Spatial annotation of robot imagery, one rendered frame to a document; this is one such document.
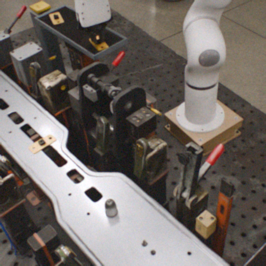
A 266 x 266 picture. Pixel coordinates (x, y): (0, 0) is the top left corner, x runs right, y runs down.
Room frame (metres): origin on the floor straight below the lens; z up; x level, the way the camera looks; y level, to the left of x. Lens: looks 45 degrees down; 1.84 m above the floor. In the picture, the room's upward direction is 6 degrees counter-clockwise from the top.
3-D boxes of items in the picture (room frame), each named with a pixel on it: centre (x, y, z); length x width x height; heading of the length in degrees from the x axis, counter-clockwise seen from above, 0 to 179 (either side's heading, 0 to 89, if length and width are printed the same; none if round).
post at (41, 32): (1.43, 0.31, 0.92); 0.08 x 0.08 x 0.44; 37
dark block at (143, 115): (0.79, -0.03, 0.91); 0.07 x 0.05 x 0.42; 127
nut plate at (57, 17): (1.31, 0.23, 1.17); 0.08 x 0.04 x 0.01; 17
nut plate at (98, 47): (1.11, 0.08, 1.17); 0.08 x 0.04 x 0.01; 22
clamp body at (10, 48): (1.41, 0.50, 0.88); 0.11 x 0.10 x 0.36; 127
